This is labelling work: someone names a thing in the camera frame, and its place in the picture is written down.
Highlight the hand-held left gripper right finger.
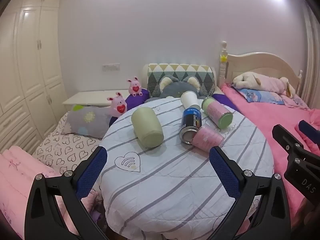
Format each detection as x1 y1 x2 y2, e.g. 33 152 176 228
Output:
209 145 292 240

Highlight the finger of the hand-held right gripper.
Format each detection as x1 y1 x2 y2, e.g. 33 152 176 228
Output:
298 120 320 140
272 124 320 162

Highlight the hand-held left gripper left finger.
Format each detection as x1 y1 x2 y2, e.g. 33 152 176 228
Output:
24 145 110 240

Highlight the blue metal cup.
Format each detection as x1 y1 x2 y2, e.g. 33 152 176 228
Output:
179 107 203 145

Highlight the pink cup with green rim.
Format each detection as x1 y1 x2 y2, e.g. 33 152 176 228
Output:
201 96 234 129

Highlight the large green cup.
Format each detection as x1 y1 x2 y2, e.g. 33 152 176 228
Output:
131 107 165 149

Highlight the white paper cup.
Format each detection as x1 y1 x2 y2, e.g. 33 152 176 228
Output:
180 91 200 111

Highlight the pink blanket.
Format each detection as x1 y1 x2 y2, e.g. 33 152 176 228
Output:
219 83 320 232

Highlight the heart printed sheet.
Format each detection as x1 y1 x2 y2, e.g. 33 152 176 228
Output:
31 111 106 177

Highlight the grey flowered pillow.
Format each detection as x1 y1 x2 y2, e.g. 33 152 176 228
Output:
65 104 113 140

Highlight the blue cartoon pillow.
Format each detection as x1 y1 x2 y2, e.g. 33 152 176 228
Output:
236 87 286 106

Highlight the pink plush toy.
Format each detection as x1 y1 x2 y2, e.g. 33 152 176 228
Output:
257 76 296 98

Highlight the striped white round table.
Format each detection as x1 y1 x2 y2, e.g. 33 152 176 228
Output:
96 97 275 240

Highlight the pale curtain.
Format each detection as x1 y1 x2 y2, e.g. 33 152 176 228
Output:
299 4 320 111

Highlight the large pink plush pig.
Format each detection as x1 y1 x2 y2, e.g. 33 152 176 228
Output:
107 92 128 117

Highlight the white bedside table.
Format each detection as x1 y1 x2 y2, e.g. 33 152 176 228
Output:
62 90 131 107

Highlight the white plush toy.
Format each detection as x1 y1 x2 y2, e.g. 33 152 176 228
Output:
232 72 266 90

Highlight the folded pink quilt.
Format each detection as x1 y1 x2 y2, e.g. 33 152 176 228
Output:
0 145 84 240

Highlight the cream bed headboard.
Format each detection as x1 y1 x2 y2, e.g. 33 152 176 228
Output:
217 40 304 98

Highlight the purple cushion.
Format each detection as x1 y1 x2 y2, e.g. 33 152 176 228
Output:
109 87 151 126

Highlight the small pink plush pig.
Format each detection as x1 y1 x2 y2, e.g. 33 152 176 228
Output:
127 76 144 97

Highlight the grey plush toy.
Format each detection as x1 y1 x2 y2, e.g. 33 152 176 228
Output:
145 76 213 103

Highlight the triangle patterned cushion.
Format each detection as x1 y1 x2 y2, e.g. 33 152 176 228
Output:
147 63 216 98

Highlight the cream wardrobe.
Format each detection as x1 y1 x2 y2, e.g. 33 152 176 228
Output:
0 0 68 156

